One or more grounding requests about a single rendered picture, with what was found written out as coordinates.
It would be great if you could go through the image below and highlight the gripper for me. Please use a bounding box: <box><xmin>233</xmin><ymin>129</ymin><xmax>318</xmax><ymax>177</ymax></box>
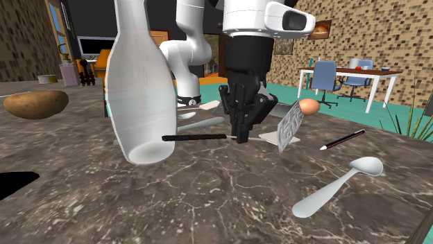
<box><xmin>219</xmin><ymin>35</ymin><xmax>279</xmax><ymax>145</ymax></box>

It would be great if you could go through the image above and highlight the black-handled spatula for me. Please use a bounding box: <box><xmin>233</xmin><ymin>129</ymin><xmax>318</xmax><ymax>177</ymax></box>
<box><xmin>161</xmin><ymin>130</ymin><xmax>301</xmax><ymax>146</ymax></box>

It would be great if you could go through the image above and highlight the white-bladed spatula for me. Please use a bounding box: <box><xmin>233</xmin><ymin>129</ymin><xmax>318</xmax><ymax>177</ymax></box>
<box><xmin>177</xmin><ymin>100</ymin><xmax>221</xmax><ymax>112</ymax></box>

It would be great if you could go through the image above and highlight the grey patterned flat slab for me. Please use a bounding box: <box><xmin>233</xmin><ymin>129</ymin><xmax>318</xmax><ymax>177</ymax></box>
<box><xmin>276</xmin><ymin>100</ymin><xmax>305</xmax><ymax>155</ymax></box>

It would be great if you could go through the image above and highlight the grey spoon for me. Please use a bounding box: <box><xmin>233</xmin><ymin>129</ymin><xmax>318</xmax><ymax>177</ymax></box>
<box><xmin>175</xmin><ymin>111</ymin><xmax>226</xmax><ymax>133</ymax></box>

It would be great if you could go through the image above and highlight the brown egg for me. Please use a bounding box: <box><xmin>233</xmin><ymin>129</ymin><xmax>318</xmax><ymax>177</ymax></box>
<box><xmin>298</xmin><ymin>98</ymin><xmax>321</xmax><ymax>116</ymax></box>

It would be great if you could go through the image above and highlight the blue office chair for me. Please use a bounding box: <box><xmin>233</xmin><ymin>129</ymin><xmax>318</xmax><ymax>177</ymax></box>
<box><xmin>337</xmin><ymin>59</ymin><xmax>375</xmax><ymax>103</ymax></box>
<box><xmin>310</xmin><ymin>60</ymin><xmax>343</xmax><ymax>110</ymax></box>

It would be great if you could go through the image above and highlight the black and red pencil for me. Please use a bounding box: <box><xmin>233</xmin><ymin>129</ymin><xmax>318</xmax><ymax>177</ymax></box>
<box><xmin>319</xmin><ymin>128</ymin><xmax>366</xmax><ymax>151</ymax></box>

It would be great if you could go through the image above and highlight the white spoon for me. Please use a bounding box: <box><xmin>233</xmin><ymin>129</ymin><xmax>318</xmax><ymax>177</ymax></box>
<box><xmin>291</xmin><ymin>156</ymin><xmax>384</xmax><ymax>219</ymax></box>

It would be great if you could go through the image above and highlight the tall white vase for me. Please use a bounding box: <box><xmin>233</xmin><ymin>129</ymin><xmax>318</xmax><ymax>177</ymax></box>
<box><xmin>104</xmin><ymin>0</ymin><xmax>179</xmax><ymax>166</ymax></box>

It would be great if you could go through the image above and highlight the white table with brown top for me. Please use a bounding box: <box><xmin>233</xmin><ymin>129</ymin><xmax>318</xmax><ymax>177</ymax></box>
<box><xmin>297</xmin><ymin>67</ymin><xmax>404</xmax><ymax>114</ymax></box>

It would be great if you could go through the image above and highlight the orange chair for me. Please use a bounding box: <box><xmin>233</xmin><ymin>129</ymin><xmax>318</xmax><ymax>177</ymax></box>
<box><xmin>93</xmin><ymin>48</ymin><xmax>112</xmax><ymax>79</ymax></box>

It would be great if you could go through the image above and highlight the green leafy plant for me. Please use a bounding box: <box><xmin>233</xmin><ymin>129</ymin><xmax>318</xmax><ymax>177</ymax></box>
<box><xmin>378</xmin><ymin>72</ymin><xmax>433</xmax><ymax>143</ymax></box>

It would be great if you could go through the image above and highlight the black figure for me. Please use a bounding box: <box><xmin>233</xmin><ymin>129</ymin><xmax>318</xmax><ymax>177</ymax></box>
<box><xmin>78</xmin><ymin>58</ymin><xmax>96</xmax><ymax>87</ymax></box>

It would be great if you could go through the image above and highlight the black screen television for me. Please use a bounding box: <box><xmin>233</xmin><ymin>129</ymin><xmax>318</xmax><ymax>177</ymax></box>
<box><xmin>76</xmin><ymin>35</ymin><xmax>117</xmax><ymax>59</ymax></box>

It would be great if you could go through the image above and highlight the pink container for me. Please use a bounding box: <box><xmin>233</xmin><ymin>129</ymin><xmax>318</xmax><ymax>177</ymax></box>
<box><xmin>59</xmin><ymin>60</ymin><xmax>81</xmax><ymax>88</ymax></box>

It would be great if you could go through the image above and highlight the small round tin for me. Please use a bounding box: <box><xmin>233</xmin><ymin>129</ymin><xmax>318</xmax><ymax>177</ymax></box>
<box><xmin>36</xmin><ymin>74</ymin><xmax>59</xmax><ymax>85</ymax></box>

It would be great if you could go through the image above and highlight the brown potato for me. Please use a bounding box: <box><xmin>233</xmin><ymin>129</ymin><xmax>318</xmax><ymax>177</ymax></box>
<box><xmin>3</xmin><ymin>89</ymin><xmax>70</xmax><ymax>120</ymax></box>

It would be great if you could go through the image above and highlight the dark wall picture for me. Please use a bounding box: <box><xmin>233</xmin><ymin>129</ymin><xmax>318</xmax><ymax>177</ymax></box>
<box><xmin>273</xmin><ymin>38</ymin><xmax>295</xmax><ymax>56</ymax></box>

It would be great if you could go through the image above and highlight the orange wall picture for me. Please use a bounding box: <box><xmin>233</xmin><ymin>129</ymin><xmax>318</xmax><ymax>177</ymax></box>
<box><xmin>307</xmin><ymin>19</ymin><xmax>332</xmax><ymax>41</ymax></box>

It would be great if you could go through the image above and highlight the window with wooden frame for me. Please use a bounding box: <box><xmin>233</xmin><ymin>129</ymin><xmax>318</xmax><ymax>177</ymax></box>
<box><xmin>44</xmin><ymin>0</ymin><xmax>74</xmax><ymax>62</ymax></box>

